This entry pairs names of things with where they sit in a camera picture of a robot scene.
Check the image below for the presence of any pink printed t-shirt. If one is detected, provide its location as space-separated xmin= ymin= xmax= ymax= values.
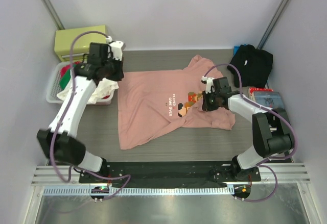
xmin=118 ymin=55 xmax=236 ymax=150

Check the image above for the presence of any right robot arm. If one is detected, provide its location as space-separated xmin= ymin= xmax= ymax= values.
xmin=201 ymin=76 xmax=295 ymax=181

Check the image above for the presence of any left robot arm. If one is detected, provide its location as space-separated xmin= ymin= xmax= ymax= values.
xmin=37 ymin=41 xmax=124 ymax=183

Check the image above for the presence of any white t-shirt in basket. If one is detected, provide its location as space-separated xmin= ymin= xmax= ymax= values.
xmin=56 ymin=78 xmax=120 ymax=105

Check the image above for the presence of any red green garment in basket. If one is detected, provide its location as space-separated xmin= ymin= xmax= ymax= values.
xmin=59 ymin=64 xmax=114 ymax=99

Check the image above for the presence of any black folded t-shirt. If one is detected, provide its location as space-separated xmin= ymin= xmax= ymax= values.
xmin=230 ymin=44 xmax=273 ymax=88

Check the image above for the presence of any white plastic basket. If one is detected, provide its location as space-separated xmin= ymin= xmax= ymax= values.
xmin=45 ymin=62 xmax=114 ymax=105

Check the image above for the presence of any yellow-green drawer box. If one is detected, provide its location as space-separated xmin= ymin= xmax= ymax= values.
xmin=54 ymin=24 xmax=109 ymax=62

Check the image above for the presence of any blue folded garment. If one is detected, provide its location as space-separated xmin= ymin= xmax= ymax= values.
xmin=233 ymin=45 xmax=240 ymax=55

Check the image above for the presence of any dark blue book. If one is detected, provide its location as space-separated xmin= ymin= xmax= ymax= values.
xmin=252 ymin=91 xmax=285 ymax=109

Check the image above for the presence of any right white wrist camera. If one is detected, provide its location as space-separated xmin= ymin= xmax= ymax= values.
xmin=201 ymin=76 xmax=215 ymax=94

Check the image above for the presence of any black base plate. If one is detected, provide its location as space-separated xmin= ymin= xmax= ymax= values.
xmin=78 ymin=160 xmax=261 ymax=189

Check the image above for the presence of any left aluminium corner post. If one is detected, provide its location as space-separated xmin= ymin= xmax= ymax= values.
xmin=41 ymin=0 xmax=65 ymax=30

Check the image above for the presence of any aluminium corner post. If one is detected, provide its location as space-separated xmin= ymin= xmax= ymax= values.
xmin=41 ymin=0 xmax=65 ymax=30
xmin=256 ymin=0 xmax=291 ymax=49

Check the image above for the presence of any aluminium frame rail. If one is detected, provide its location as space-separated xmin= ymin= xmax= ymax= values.
xmin=30 ymin=164 xmax=312 ymax=186

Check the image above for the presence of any slotted cable duct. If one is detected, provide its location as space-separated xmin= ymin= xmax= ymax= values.
xmin=43 ymin=185 xmax=235 ymax=196

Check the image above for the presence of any right aluminium corner post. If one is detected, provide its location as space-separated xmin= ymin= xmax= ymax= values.
xmin=256 ymin=0 xmax=291 ymax=49

